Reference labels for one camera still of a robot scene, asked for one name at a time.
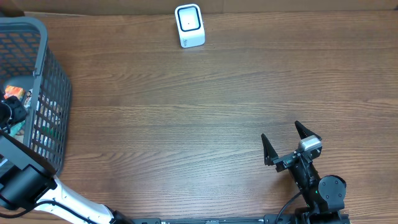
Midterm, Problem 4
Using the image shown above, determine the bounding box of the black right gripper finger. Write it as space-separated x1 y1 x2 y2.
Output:
261 134 279 166
294 121 322 141

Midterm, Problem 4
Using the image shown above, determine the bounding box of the orange tissue pack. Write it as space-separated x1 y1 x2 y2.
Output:
4 85 25 100

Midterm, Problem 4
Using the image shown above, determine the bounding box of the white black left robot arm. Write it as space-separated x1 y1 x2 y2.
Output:
1 91 132 224

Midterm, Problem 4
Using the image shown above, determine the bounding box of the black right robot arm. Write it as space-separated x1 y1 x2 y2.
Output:
261 121 350 224

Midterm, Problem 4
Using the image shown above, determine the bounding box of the white barcode scanner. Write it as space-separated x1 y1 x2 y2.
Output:
175 4 205 49

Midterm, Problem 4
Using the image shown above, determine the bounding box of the grey plastic mesh basket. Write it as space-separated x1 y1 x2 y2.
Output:
1 17 72 174

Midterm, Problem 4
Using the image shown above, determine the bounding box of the brown cardboard back panel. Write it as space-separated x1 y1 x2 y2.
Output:
1 0 397 16

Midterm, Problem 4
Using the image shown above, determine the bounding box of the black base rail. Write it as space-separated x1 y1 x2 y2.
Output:
131 214 302 224

